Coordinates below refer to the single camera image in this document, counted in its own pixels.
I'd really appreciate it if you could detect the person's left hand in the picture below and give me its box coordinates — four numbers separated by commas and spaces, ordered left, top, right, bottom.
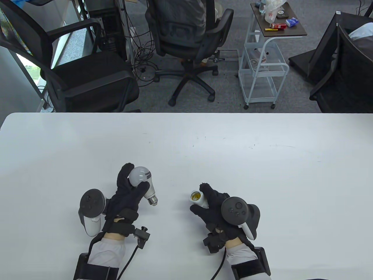
102, 163, 149, 237

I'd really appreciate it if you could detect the person's right hand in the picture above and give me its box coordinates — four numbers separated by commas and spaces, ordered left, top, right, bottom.
190, 183, 248, 244

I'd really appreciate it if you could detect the white light bulb socket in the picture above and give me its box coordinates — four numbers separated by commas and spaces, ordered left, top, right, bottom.
190, 191, 209, 209

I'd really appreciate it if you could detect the white light bulb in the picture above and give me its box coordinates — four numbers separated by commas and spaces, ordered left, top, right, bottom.
129, 167, 159, 206

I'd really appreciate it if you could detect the person's left forearm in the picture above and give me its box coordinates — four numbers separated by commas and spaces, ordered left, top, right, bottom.
87, 230, 126, 267

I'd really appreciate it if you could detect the grey white right hand controller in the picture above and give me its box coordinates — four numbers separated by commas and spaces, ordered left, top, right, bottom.
221, 197, 261, 240

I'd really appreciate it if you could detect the grey white hand controller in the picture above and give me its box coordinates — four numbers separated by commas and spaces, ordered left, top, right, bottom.
78, 189, 106, 237
221, 197, 261, 240

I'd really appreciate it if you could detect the grey white left hand controller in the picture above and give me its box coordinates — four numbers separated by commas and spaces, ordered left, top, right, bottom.
78, 189, 106, 237

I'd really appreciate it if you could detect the black empty office chair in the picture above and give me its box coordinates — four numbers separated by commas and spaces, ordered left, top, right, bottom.
0, 0, 142, 113

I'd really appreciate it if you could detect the black swivel office chair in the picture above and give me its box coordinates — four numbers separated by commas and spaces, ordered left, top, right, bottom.
145, 0, 234, 106

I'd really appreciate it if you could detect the black computer tower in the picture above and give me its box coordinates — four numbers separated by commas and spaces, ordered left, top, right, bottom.
86, 7, 129, 62

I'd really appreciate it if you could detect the black mesh office chair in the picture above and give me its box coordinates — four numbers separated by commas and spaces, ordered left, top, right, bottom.
309, 23, 373, 113

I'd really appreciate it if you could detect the black monitor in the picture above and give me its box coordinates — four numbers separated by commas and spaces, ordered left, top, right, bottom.
288, 12, 373, 85

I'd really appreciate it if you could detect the white cart with brown top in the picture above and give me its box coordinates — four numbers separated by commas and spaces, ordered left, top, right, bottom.
238, 1, 308, 110

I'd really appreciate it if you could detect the clear plastic bag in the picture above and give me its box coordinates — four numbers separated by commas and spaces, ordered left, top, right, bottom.
259, 0, 287, 24

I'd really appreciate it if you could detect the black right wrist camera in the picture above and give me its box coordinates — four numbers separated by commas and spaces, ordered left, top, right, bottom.
203, 229, 226, 253

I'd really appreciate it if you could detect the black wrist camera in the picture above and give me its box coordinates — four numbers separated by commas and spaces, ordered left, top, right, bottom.
203, 229, 226, 253
133, 226, 151, 250

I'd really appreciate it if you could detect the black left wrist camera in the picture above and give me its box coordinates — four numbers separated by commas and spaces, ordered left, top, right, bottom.
133, 226, 151, 250

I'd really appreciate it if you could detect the black right camera cable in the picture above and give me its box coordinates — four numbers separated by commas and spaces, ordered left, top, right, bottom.
213, 251, 227, 280

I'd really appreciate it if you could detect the black camera cable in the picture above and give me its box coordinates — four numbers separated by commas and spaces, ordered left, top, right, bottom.
117, 245, 137, 280
213, 251, 227, 280

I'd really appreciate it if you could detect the black left camera cable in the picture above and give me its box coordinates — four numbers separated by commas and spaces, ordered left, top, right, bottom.
117, 245, 137, 280

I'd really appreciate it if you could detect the black right forearm strap box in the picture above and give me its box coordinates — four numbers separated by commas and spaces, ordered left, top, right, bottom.
231, 247, 272, 280

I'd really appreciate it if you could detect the black forearm strap box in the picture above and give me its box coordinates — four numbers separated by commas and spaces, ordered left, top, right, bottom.
73, 253, 120, 280
231, 247, 272, 280

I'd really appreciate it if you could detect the black left forearm strap box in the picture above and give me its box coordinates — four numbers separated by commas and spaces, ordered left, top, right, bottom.
73, 253, 120, 280

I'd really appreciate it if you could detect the tangle of black cables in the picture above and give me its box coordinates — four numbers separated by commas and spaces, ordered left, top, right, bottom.
125, 26, 161, 86

